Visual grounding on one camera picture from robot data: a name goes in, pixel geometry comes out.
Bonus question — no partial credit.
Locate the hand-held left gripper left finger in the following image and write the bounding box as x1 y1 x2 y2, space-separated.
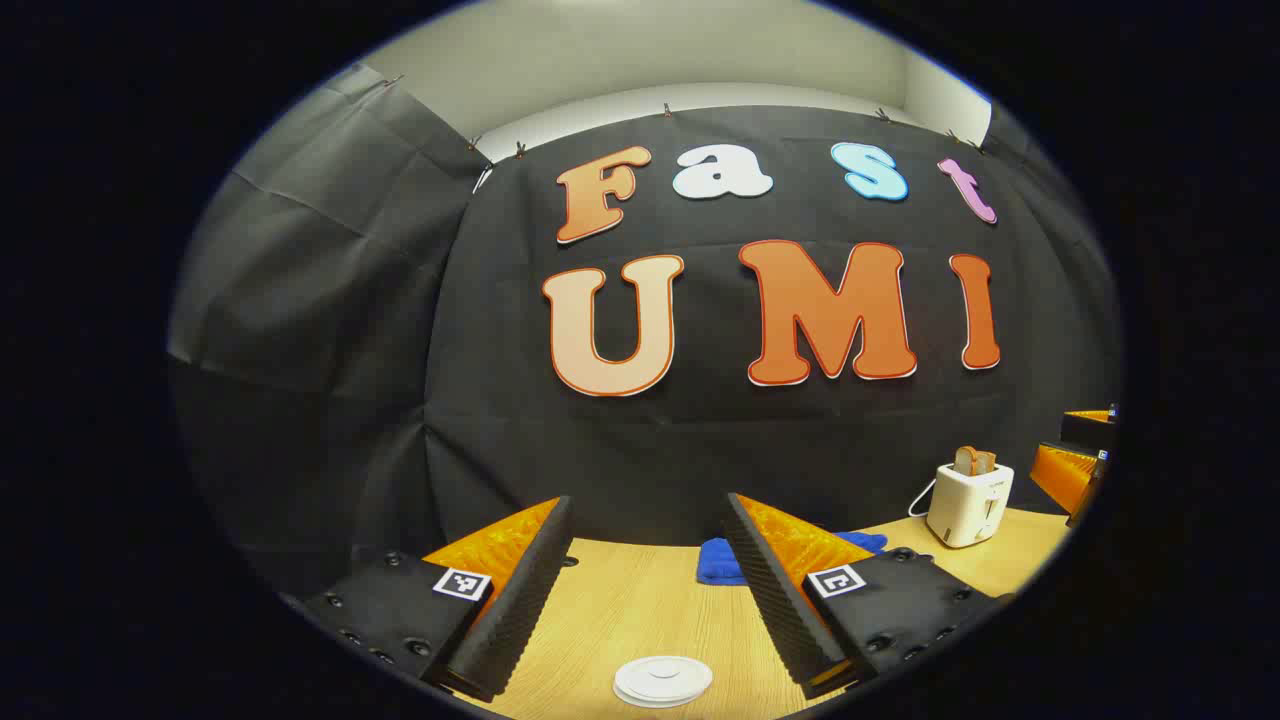
285 495 577 703

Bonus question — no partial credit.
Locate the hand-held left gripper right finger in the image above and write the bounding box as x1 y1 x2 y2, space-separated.
722 492 1013 701

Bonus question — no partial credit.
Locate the blue towel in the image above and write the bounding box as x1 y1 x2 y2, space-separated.
697 531 889 587

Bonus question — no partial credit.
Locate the white toaster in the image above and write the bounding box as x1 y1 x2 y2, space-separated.
926 462 1015 549

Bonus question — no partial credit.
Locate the black backdrop cloth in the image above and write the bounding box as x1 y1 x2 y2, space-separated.
168 62 1123 601

